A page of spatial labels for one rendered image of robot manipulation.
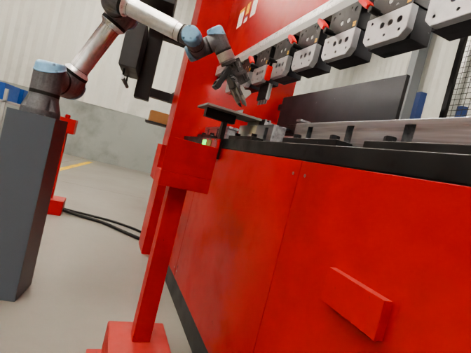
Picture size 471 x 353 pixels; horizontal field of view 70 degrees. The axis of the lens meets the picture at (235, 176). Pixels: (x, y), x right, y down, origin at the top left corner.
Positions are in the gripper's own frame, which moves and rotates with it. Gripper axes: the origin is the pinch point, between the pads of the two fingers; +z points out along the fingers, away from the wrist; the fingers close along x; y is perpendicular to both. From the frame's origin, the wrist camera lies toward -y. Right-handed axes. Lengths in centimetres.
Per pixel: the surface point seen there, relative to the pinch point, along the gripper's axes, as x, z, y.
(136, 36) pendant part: 100, -63, -12
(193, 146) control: -47, 1, -38
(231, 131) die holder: 32.3, 14.1, 1.0
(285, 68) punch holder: -24.2, -7.7, 14.3
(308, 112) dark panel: 40, 27, 56
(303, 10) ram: -26.3, -25.3, 29.4
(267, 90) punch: -4.1, -1.3, 13.2
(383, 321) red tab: -109, 32, -34
